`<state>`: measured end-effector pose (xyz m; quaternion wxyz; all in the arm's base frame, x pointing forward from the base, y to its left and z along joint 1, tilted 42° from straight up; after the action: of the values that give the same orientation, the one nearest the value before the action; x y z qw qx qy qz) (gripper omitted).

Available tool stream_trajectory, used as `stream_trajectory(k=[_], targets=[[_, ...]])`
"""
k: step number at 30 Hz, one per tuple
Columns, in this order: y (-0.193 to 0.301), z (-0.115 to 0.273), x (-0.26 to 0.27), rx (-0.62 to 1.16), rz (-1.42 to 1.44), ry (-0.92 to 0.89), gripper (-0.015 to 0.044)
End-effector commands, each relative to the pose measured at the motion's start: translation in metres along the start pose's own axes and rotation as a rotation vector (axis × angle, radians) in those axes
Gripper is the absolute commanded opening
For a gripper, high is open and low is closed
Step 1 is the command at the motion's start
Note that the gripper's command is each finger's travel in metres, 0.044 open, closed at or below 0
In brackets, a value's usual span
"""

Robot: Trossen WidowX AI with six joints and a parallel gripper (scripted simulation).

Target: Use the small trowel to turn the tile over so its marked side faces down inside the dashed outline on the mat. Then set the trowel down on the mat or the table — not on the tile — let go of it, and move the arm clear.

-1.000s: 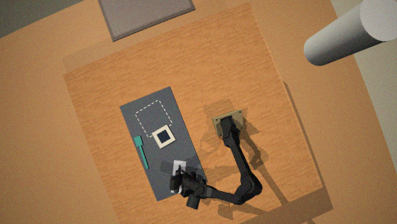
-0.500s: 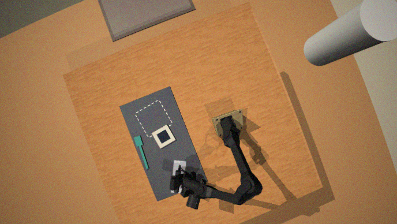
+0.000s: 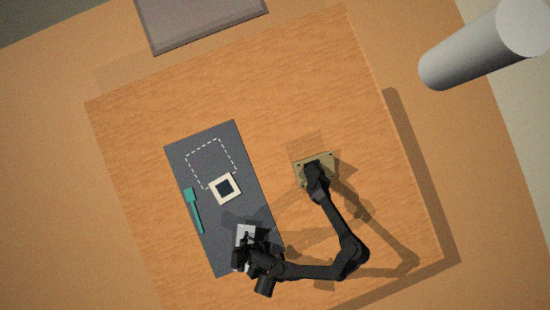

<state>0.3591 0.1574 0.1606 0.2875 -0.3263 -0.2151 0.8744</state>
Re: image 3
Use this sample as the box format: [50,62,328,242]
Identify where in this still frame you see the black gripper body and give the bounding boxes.
[231,241,270,270]

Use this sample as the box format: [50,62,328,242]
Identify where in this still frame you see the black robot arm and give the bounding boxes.
[247,159,370,298]

